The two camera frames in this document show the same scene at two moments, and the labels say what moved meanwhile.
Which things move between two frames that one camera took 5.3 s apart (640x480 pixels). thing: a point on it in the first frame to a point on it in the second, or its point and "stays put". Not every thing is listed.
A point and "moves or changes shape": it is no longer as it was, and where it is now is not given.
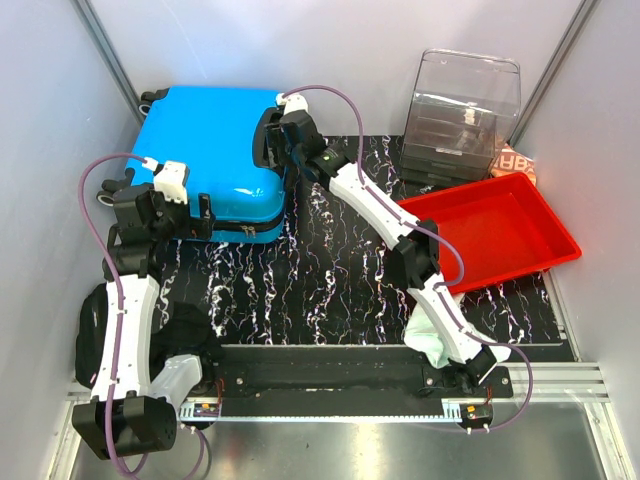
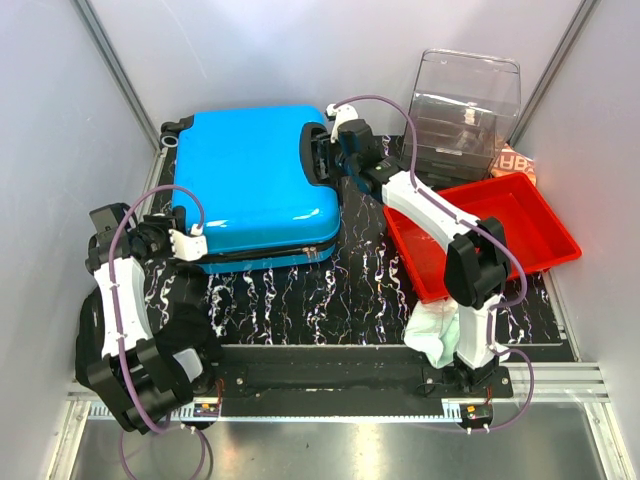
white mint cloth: (422, 334) stays put
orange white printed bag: (509, 161) stays put
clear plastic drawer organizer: (464, 107) stays put
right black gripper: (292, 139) to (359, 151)
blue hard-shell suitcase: (209, 132) moves or changes shape
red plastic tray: (502, 225) stays put
